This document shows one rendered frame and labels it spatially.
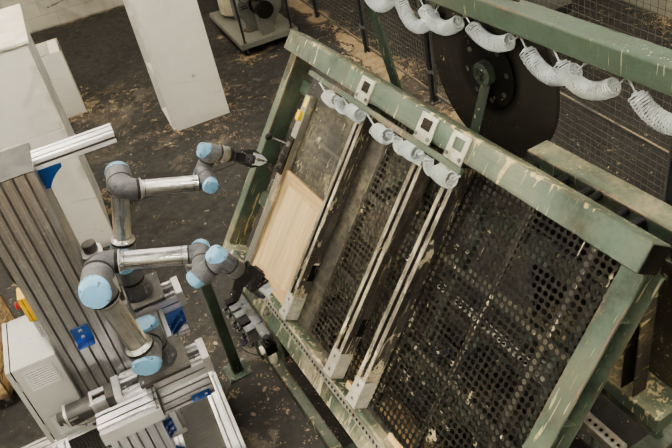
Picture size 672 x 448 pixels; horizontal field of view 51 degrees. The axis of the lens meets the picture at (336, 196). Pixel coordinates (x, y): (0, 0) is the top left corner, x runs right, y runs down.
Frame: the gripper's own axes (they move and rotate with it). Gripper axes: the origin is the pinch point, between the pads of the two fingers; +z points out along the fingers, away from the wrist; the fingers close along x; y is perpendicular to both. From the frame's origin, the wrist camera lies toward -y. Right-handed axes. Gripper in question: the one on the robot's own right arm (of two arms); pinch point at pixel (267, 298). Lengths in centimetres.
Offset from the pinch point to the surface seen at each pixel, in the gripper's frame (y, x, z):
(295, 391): -47, 47, 103
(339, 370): -1.7, -18.6, 41.0
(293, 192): 32, 66, 19
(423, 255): 58, -34, 9
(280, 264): 2, 52, 35
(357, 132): 74, 31, -5
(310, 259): 18.7, 26.5, 24.2
